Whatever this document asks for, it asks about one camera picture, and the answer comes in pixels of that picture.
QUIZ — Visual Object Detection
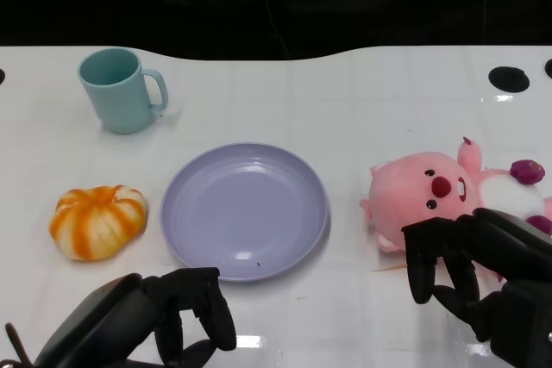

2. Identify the black cable at robot arm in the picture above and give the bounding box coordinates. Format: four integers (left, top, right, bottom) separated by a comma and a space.
3, 322, 35, 368

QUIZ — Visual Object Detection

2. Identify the pink plush beaver doll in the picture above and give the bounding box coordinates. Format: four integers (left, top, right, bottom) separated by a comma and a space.
360, 136, 552, 285

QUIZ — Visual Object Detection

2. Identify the light blue mug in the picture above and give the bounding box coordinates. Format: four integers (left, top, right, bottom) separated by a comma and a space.
77, 47, 170, 134

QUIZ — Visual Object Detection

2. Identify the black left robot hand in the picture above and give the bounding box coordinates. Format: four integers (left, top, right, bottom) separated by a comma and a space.
33, 267, 238, 368

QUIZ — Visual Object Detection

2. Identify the orange white striped plush pumpkin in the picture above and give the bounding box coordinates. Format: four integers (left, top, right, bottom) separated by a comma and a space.
48, 184, 149, 262

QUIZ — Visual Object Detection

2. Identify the purple round plate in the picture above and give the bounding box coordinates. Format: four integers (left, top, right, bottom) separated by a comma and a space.
160, 141, 332, 284

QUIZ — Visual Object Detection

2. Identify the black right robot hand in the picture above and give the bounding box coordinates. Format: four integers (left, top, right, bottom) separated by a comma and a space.
401, 207, 552, 365

